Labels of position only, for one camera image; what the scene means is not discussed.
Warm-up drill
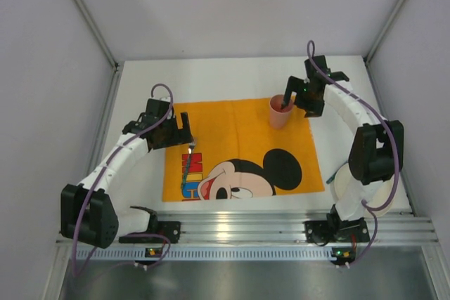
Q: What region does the cream round plate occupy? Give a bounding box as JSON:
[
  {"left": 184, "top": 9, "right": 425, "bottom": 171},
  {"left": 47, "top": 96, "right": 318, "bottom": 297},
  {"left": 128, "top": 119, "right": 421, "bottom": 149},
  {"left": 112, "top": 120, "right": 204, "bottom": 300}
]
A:
[{"left": 332, "top": 164, "right": 394, "bottom": 221}]

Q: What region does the green handled spoon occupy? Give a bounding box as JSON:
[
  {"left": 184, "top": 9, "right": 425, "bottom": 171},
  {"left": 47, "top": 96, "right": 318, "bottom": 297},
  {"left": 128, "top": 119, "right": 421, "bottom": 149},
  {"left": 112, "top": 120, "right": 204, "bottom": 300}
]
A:
[{"left": 326, "top": 173, "right": 336, "bottom": 184}]

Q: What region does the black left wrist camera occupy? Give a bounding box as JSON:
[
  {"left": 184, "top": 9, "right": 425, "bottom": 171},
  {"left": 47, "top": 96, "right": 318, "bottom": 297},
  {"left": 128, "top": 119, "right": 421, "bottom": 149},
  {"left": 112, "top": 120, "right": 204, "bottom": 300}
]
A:
[{"left": 145, "top": 98, "right": 170, "bottom": 119}]

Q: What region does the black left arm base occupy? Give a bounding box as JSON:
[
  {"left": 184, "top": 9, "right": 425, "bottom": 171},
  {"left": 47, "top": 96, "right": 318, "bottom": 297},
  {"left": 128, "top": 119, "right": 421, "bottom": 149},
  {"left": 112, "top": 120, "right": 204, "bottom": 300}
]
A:
[{"left": 119, "top": 221, "right": 181, "bottom": 244}]

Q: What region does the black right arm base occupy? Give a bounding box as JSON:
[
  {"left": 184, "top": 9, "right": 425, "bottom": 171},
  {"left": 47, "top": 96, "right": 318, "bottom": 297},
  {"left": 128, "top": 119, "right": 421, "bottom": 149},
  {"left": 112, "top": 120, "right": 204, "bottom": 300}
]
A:
[{"left": 304, "top": 209, "right": 370, "bottom": 247}]

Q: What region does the orange cartoon mouse placemat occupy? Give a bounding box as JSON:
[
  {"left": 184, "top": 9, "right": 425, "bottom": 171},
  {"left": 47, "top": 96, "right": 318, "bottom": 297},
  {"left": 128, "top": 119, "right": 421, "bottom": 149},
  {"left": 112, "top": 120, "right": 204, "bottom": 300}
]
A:
[{"left": 162, "top": 98, "right": 324, "bottom": 202}]

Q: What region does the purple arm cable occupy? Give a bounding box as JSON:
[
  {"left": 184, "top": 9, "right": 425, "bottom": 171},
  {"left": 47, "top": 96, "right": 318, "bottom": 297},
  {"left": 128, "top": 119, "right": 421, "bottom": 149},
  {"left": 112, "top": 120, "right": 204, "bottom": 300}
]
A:
[
  {"left": 71, "top": 83, "right": 174, "bottom": 280},
  {"left": 307, "top": 39, "right": 402, "bottom": 268}
]

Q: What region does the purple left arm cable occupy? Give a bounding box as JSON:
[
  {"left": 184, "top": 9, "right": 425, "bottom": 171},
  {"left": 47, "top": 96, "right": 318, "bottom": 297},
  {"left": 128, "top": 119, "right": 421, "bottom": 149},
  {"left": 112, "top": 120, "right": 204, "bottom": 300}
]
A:
[{"left": 71, "top": 83, "right": 174, "bottom": 280}]

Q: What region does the left aluminium corner post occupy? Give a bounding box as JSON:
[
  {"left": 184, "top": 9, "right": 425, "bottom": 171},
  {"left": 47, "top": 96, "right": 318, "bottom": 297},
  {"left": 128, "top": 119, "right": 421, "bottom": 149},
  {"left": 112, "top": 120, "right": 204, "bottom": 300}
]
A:
[{"left": 49, "top": 0, "right": 120, "bottom": 69}]

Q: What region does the pink plastic cup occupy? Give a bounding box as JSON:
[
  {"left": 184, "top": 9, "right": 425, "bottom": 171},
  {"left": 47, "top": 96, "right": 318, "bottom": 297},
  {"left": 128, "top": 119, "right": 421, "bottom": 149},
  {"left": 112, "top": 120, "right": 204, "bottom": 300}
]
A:
[{"left": 269, "top": 94, "right": 294, "bottom": 129}]

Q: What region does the right aluminium corner post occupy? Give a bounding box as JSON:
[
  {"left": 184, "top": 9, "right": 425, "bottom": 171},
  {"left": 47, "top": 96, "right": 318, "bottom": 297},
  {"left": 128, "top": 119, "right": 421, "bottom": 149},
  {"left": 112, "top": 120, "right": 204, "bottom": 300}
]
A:
[{"left": 363, "top": 0, "right": 408, "bottom": 66}]

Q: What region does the aluminium corner post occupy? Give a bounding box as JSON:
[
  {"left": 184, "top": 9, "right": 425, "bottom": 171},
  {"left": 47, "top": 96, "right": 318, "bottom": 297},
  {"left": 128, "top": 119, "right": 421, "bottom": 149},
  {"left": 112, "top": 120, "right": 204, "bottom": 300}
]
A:
[
  {"left": 49, "top": 0, "right": 120, "bottom": 69},
  {"left": 363, "top": 0, "right": 408, "bottom": 66}
]

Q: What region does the aluminium mounting rail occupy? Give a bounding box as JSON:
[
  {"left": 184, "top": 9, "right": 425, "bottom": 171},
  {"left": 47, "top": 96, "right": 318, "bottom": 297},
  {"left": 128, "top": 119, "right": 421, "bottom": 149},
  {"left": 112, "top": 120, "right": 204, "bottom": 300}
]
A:
[{"left": 56, "top": 210, "right": 440, "bottom": 247}]

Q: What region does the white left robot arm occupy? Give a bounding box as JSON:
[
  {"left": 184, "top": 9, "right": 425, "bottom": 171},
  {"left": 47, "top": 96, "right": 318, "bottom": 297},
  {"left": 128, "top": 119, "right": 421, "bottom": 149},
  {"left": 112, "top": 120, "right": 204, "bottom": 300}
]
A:
[{"left": 60, "top": 112, "right": 193, "bottom": 249}]

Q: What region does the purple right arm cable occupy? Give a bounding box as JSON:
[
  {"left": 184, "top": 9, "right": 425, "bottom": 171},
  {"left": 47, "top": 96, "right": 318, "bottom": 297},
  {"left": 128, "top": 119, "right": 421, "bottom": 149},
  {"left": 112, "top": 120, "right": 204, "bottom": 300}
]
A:
[{"left": 307, "top": 39, "right": 402, "bottom": 268}]

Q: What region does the perforated metal cable tray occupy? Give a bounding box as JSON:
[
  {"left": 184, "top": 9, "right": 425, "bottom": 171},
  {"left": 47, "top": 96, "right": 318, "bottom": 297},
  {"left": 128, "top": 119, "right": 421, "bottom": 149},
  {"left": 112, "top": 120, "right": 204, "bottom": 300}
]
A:
[{"left": 76, "top": 245, "right": 354, "bottom": 261}]

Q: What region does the green handled fork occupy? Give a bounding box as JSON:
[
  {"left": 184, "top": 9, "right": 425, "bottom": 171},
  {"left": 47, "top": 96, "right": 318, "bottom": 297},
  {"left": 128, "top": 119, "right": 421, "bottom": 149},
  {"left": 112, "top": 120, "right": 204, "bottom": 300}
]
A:
[{"left": 181, "top": 139, "right": 196, "bottom": 190}]

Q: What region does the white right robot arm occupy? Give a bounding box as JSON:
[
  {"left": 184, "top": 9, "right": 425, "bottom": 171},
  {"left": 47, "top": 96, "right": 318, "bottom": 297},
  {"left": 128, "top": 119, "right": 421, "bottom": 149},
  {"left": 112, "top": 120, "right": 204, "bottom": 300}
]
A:
[{"left": 283, "top": 56, "right": 404, "bottom": 221}]

